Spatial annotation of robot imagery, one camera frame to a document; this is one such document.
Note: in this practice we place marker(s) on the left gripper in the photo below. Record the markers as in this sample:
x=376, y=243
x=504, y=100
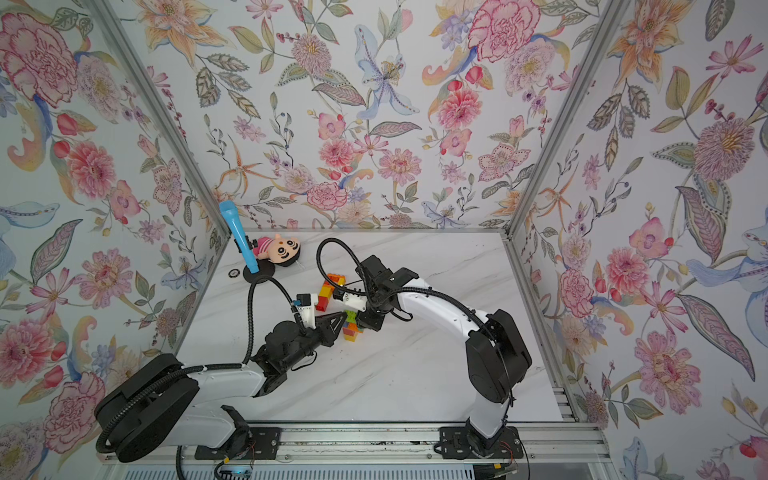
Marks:
x=326, y=332

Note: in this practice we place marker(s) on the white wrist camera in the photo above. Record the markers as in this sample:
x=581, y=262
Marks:
x=306, y=306
x=354, y=302

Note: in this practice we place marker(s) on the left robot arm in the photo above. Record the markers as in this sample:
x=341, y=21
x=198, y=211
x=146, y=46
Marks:
x=169, y=404

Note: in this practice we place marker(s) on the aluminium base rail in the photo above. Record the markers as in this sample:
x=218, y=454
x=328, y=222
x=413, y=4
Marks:
x=540, y=450

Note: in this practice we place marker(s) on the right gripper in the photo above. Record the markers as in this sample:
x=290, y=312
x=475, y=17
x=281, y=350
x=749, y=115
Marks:
x=364, y=319

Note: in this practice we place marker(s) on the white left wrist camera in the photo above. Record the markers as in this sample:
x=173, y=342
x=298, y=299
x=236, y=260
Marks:
x=306, y=306

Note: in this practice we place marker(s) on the red square lego brick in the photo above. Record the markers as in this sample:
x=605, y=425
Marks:
x=322, y=304

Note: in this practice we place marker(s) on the blue tube on stand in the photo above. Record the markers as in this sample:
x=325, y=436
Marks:
x=230, y=214

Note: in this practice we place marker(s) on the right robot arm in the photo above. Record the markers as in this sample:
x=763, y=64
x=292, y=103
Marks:
x=496, y=354

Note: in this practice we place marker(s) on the black round stand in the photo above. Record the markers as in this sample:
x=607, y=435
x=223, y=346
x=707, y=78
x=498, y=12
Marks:
x=261, y=273

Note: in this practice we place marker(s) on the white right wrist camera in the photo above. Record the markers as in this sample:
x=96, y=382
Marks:
x=354, y=302

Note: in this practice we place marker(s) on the plush doll head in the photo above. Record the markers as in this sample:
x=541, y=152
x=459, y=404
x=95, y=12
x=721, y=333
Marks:
x=277, y=250

